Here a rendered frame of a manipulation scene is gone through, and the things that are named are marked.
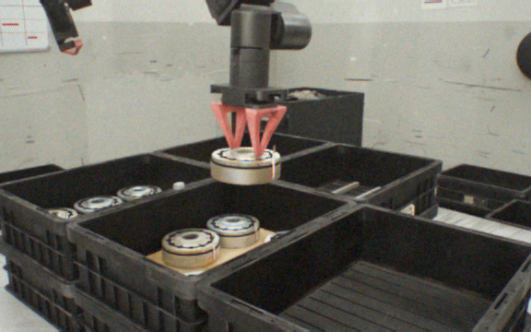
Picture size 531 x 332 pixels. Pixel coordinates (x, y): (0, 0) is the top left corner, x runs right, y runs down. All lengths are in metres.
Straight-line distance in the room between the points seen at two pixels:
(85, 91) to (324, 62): 2.22
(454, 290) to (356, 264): 0.17
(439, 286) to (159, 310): 0.44
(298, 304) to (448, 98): 3.60
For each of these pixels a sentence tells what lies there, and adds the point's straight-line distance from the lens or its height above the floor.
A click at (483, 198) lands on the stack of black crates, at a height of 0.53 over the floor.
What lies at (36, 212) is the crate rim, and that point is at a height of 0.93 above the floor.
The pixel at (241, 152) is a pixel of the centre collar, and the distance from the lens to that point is 0.77.
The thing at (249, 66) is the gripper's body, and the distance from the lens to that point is 0.71.
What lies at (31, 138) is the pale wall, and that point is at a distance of 4.03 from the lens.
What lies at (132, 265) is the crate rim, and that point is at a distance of 0.70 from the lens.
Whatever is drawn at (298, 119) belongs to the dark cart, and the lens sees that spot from 2.48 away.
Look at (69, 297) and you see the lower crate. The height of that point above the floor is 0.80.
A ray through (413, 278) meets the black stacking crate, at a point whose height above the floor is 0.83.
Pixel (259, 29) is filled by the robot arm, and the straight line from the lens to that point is 0.71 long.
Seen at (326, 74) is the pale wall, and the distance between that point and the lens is 4.92.
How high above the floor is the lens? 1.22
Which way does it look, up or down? 15 degrees down
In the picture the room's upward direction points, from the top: straight up
